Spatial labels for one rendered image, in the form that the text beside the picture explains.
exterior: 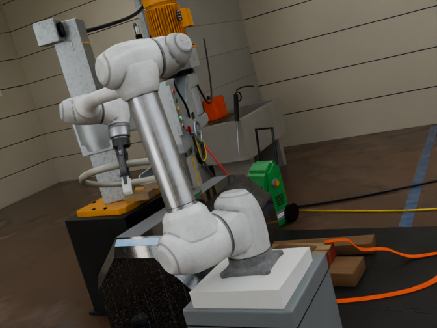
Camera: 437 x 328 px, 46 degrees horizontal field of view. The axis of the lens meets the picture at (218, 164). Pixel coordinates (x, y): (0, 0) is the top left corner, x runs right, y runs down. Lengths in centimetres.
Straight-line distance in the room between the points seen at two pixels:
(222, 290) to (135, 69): 74
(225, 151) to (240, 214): 410
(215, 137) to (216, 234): 419
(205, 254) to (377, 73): 600
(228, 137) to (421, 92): 287
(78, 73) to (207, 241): 223
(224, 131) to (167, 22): 241
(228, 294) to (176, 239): 25
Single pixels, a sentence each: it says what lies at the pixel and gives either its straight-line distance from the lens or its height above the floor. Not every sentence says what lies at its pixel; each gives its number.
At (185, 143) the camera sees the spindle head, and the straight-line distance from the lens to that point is 290.
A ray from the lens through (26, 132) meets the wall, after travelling 1029.
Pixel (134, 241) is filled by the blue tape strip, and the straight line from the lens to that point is 267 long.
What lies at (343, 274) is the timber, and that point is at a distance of 333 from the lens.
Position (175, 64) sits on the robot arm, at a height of 158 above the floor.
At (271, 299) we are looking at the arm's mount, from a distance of 161.
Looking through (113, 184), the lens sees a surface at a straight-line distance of 257.
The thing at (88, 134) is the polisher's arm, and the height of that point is 130.
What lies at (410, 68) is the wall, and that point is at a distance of 731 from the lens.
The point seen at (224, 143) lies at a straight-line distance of 573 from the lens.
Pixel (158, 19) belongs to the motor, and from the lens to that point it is 352.
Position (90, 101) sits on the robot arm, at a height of 153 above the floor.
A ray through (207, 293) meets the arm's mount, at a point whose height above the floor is 85.
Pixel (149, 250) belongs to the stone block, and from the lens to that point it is 258.
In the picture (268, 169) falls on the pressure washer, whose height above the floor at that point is 53.
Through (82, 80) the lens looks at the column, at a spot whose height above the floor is 165.
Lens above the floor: 157
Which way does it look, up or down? 12 degrees down
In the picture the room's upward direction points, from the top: 15 degrees counter-clockwise
